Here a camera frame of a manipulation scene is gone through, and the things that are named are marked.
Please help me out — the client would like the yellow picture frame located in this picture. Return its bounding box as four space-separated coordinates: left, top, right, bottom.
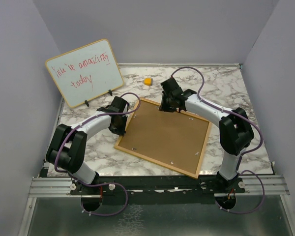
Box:
114 98 212 179

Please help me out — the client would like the small whiteboard yellow rim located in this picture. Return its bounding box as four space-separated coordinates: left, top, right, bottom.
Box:
45 39 124 108

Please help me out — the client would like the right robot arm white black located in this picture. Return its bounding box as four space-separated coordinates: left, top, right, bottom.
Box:
159 77 254 192

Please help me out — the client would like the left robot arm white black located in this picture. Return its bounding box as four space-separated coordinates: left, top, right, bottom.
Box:
46 96 129 194

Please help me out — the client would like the yellow grey eraser block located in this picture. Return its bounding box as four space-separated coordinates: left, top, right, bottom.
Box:
144 78 153 86

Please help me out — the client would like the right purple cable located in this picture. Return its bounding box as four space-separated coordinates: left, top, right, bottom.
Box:
171 66 266 214

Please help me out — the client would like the purple cable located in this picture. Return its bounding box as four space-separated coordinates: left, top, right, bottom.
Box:
171 66 266 214
53 92 142 217

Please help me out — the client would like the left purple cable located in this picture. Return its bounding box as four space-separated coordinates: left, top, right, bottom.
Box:
53 92 142 217

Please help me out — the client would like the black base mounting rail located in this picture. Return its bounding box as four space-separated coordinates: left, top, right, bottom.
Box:
70 175 245 205

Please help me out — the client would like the aluminium extrusion rail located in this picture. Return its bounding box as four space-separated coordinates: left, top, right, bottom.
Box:
28 177 76 198

